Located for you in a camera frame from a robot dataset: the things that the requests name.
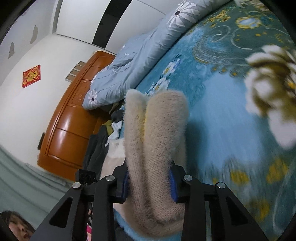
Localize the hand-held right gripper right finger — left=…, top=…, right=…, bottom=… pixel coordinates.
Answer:
left=169, top=163, right=270, bottom=241

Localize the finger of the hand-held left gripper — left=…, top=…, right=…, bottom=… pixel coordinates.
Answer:
left=75, top=169, right=97, bottom=186

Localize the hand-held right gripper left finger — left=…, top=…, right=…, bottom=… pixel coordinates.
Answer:
left=29, top=162, right=130, bottom=241

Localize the dark grey fleece garment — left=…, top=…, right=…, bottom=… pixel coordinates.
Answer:
left=83, top=133, right=109, bottom=179

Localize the beige fuzzy sweater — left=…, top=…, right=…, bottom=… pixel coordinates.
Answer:
left=113, top=89, right=189, bottom=233

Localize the wooden headboard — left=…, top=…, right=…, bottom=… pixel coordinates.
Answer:
left=37, top=50, right=116, bottom=181

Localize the green curtain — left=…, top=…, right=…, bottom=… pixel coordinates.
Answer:
left=0, top=144, right=93, bottom=232

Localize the white printed garment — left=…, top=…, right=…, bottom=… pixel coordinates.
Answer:
left=105, top=120, right=124, bottom=146

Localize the black garment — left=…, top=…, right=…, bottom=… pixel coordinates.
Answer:
left=99, top=104, right=125, bottom=137

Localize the blue floral blanket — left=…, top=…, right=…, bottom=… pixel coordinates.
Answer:
left=116, top=0, right=296, bottom=241

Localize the person's head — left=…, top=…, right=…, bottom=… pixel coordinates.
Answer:
left=0, top=210, right=36, bottom=241

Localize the light blue floral quilt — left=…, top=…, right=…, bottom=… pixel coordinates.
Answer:
left=83, top=0, right=234, bottom=110

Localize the white wardrobe with black stripe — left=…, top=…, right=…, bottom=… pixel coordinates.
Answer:
left=52, top=0, right=183, bottom=56

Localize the wall switch panel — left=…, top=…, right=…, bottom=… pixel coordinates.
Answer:
left=65, top=61, right=87, bottom=82

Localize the red wall decoration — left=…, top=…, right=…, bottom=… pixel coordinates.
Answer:
left=22, top=64, right=41, bottom=88

